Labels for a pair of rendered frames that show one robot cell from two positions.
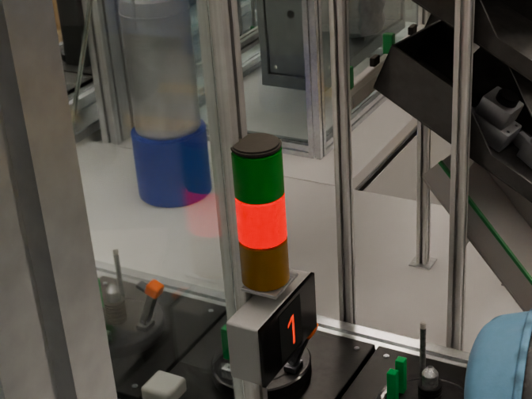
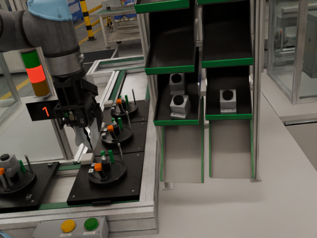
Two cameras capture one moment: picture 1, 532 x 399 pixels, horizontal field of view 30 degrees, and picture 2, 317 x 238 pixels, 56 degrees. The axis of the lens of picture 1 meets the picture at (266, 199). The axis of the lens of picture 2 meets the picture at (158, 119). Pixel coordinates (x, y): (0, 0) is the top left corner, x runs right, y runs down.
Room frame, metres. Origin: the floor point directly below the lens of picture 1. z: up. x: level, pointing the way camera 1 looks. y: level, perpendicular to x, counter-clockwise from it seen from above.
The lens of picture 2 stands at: (0.81, -1.06, 1.62)
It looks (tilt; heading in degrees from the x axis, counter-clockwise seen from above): 28 degrees down; 65
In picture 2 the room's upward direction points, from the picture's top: 9 degrees counter-clockwise
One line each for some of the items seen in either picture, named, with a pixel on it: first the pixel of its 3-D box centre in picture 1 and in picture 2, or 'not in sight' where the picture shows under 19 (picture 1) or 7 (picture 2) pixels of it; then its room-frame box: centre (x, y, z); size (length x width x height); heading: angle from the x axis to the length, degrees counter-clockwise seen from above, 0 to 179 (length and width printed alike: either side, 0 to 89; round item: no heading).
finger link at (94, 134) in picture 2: not in sight; (92, 136); (0.93, -0.42, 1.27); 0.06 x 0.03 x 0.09; 60
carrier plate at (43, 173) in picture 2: not in sight; (18, 185); (0.69, -0.02, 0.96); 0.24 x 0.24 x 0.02; 60
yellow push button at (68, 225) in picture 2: not in sight; (68, 226); (0.80, -0.33, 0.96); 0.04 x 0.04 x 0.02
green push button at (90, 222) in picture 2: not in sight; (91, 225); (0.86, -0.37, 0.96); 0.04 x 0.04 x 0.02
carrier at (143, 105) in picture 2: not in sight; (122, 104); (1.24, 0.24, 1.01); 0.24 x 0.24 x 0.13; 60
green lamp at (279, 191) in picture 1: (257, 171); (30, 58); (0.88, 0.01, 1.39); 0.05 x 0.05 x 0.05
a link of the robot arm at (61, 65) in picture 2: not in sight; (66, 62); (0.92, -0.41, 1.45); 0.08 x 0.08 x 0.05
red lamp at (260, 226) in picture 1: (260, 215); (35, 73); (0.88, 0.01, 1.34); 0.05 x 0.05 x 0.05
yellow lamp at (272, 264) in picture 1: (264, 258); (40, 87); (0.88, 0.01, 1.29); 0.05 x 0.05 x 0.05
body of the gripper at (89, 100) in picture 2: not in sight; (74, 98); (0.91, -0.41, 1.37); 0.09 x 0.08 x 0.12; 60
